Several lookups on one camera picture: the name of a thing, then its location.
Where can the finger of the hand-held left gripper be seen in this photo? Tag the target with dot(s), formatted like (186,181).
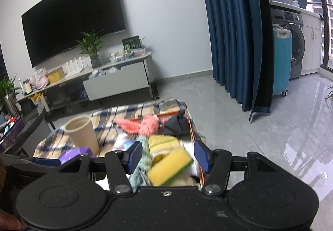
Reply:
(46,161)

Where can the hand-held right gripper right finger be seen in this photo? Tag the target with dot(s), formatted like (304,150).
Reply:
(201,155)

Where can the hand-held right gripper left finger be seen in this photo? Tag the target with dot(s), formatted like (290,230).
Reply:
(135,155)

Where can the light blue fuzzy cloth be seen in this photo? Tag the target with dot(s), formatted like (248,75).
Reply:
(141,168)

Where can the plain yellow cloth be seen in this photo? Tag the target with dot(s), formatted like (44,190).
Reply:
(158,158)

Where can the yellow striped towel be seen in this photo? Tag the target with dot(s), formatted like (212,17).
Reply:
(164,144)

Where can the pink fuzzy cloth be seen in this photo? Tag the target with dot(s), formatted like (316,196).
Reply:
(147,127)

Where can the yellow sponge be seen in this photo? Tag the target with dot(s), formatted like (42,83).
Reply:
(169,168)

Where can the dark navy cloth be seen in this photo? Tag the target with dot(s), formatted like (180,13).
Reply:
(177,124)

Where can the light blue packet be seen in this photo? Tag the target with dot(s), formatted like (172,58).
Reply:
(126,145)

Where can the purple tissue pack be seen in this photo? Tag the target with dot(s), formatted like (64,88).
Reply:
(74,154)

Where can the round black coffee table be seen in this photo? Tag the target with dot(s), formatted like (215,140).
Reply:
(31,129)

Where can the plaid blanket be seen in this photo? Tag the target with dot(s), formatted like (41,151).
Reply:
(109,121)

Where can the beige cup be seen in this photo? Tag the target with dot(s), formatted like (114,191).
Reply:
(83,133)

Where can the purple patterned tray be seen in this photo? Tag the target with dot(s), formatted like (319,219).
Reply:
(11,128)

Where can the pile of small boxes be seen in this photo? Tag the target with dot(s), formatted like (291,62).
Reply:
(6,125)

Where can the black roll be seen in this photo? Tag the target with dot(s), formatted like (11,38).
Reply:
(156,92)

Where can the dark blue bag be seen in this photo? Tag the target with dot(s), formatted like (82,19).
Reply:
(83,94)

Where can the white television cabinet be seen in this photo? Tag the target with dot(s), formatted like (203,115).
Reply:
(119,80)

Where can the white plastic bag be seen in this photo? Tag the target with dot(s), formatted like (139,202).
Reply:
(39,79)

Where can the potted plant in glass vase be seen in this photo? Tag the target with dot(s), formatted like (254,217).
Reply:
(6,85)

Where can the yellow box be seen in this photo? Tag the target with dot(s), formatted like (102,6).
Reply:
(56,75)

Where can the clear crumpled plastic bag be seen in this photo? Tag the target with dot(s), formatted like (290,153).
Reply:
(112,69)
(97,73)

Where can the white router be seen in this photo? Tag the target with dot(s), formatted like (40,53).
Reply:
(75,64)

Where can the black green box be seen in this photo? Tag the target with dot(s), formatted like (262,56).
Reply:
(131,43)

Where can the potted plant in dark vase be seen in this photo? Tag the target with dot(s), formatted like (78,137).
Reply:
(89,43)

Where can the blue suitcase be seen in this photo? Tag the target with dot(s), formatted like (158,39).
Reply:
(282,64)

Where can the blue curtain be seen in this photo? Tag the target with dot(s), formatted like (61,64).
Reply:
(234,25)

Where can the washing machine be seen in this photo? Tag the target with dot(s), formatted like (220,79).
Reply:
(291,38)

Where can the white balcony cabinet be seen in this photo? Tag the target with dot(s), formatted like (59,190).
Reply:
(311,46)

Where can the blue bucket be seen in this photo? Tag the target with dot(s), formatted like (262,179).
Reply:
(301,2)

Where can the black wall television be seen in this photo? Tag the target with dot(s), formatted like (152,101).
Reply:
(72,18)

